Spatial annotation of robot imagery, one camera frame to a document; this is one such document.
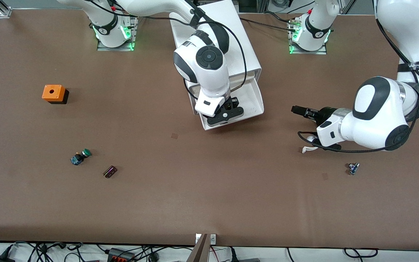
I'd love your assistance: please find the white drawer with black handle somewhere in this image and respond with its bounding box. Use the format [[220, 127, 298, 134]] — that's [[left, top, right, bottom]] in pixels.
[[199, 71, 265, 131]]

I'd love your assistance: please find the white drawer cabinet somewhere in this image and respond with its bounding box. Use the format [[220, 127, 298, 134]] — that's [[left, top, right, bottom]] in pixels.
[[169, 0, 263, 115]]

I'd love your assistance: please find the orange and black button box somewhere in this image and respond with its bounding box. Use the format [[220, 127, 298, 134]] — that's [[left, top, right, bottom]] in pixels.
[[42, 85, 69, 105]]

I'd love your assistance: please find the black and red power strip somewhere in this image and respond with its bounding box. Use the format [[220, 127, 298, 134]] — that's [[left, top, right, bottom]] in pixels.
[[108, 248, 136, 262]]

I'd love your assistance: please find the white curved plastic bracket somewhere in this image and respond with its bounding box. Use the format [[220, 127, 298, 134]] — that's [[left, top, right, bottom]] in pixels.
[[302, 135, 319, 154]]

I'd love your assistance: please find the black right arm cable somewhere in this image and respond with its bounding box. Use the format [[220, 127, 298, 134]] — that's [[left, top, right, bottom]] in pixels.
[[86, 0, 248, 100]]

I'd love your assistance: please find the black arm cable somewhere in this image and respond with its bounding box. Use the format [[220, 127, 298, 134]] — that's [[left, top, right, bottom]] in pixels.
[[297, 18, 419, 154], [86, 0, 248, 100]]

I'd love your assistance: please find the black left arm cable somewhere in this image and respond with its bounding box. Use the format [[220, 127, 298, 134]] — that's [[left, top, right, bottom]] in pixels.
[[297, 18, 419, 154]]

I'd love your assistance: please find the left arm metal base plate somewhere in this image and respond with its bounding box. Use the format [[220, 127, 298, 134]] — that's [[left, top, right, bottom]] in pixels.
[[288, 16, 328, 55]]

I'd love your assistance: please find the black cable on table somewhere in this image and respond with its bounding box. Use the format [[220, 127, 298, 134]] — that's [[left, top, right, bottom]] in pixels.
[[239, 16, 299, 33]]

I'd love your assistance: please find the small white metal bracket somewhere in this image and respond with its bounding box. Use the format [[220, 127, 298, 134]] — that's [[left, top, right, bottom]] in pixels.
[[195, 234, 217, 245]]

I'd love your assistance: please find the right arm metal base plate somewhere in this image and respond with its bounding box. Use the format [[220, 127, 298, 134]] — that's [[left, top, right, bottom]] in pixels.
[[97, 15, 138, 52]]

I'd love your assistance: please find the looped black floor cable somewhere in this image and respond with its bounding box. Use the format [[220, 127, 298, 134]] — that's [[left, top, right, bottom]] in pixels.
[[343, 247, 379, 259]]

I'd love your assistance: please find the grey angled post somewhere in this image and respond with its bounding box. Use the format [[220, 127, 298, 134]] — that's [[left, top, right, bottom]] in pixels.
[[186, 234, 210, 262]]

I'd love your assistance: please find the green push button switch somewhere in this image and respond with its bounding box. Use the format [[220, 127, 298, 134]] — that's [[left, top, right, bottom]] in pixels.
[[71, 149, 92, 166]]

